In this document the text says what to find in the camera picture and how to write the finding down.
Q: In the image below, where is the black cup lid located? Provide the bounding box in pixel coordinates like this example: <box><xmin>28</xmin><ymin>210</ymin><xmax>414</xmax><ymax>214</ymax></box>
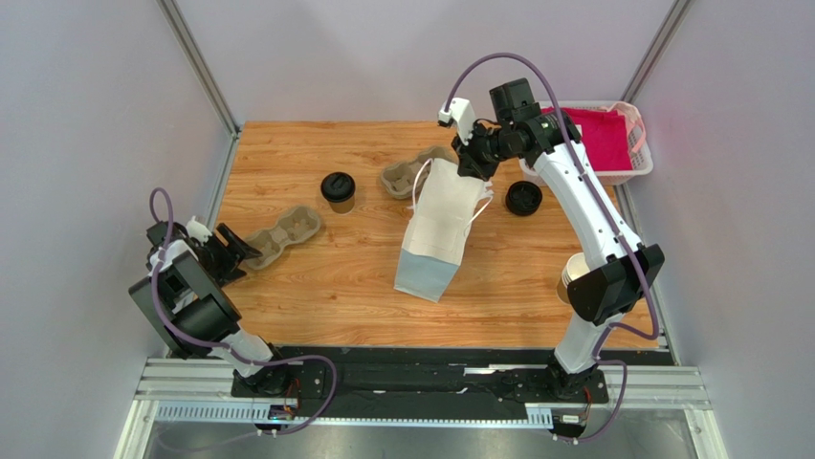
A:
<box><xmin>320</xmin><ymin>171</ymin><xmax>356</xmax><ymax>203</ymax></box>

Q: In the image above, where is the light blue paper bag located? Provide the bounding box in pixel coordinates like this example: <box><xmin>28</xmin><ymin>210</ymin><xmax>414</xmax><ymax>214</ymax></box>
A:
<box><xmin>394</xmin><ymin>159</ymin><xmax>494</xmax><ymax>303</ymax></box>

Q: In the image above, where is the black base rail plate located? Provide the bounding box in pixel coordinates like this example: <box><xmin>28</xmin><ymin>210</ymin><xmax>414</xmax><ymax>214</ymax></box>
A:
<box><xmin>214</xmin><ymin>343</ymin><xmax>677</xmax><ymax>423</ymax></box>

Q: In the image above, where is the pink folded cloth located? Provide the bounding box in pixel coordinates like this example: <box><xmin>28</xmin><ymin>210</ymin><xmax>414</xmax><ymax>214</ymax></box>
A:
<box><xmin>562</xmin><ymin>107</ymin><xmax>633</xmax><ymax>172</ymax></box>

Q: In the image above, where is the cardboard cup carrier tray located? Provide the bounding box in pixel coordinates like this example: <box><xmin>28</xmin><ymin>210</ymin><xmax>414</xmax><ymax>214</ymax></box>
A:
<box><xmin>380</xmin><ymin>145</ymin><xmax>458</xmax><ymax>200</ymax></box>

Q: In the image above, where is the white plastic basket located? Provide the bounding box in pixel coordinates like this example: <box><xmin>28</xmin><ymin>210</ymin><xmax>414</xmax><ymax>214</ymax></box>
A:
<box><xmin>518</xmin><ymin>100</ymin><xmax>655</xmax><ymax>187</ymax></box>

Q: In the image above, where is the stack of black lids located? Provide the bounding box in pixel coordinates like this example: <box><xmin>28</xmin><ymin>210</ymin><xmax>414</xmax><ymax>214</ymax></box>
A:
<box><xmin>504</xmin><ymin>181</ymin><xmax>543</xmax><ymax>217</ymax></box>

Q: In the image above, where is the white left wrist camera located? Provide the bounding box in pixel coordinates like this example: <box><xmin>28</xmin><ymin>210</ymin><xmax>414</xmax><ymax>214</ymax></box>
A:
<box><xmin>185</xmin><ymin>216</ymin><xmax>212</xmax><ymax>244</ymax></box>

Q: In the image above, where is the stack of paper cups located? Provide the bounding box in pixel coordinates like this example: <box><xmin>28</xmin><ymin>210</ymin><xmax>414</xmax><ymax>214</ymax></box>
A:
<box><xmin>556</xmin><ymin>252</ymin><xmax>590</xmax><ymax>305</ymax></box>

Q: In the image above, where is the left aluminium corner post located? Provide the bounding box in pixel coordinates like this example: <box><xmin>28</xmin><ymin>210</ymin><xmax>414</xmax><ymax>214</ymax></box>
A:
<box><xmin>157</xmin><ymin>0</ymin><xmax>241</xmax><ymax>139</ymax></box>

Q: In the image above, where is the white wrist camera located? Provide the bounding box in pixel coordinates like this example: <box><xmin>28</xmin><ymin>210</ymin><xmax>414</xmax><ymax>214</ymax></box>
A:
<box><xmin>185</xmin><ymin>216</ymin><xmax>212</xmax><ymax>244</ymax></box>
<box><xmin>437</xmin><ymin>98</ymin><xmax>476</xmax><ymax>145</ymax></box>

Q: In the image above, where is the single paper cup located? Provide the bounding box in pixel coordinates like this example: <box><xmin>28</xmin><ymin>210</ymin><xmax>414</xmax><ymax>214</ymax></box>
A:
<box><xmin>328</xmin><ymin>196</ymin><xmax>356</xmax><ymax>215</ymax></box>

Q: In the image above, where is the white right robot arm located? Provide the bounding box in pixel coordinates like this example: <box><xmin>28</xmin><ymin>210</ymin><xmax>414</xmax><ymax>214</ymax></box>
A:
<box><xmin>438</xmin><ymin>78</ymin><xmax>665</xmax><ymax>400</ymax></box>

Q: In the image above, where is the single cardboard cup carrier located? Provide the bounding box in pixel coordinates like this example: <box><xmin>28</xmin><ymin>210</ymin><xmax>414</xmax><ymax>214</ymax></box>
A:
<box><xmin>244</xmin><ymin>206</ymin><xmax>322</xmax><ymax>271</ymax></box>

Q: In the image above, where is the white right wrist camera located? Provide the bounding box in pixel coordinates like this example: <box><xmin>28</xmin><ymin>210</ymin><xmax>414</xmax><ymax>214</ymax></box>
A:
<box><xmin>437</xmin><ymin>98</ymin><xmax>476</xmax><ymax>145</ymax></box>

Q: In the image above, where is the aluminium corner post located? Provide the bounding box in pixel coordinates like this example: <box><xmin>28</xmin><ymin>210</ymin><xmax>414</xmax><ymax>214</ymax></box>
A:
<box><xmin>157</xmin><ymin>0</ymin><xmax>241</xmax><ymax>139</ymax></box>
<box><xmin>621</xmin><ymin>0</ymin><xmax>694</xmax><ymax>103</ymax></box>

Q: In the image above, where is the right aluminium corner post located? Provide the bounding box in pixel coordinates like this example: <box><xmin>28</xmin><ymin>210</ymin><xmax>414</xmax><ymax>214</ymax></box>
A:
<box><xmin>621</xmin><ymin>0</ymin><xmax>694</xmax><ymax>103</ymax></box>

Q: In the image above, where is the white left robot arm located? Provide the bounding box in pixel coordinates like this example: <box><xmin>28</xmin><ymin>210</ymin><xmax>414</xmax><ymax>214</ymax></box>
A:
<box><xmin>128</xmin><ymin>220</ymin><xmax>275</xmax><ymax>385</ymax></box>

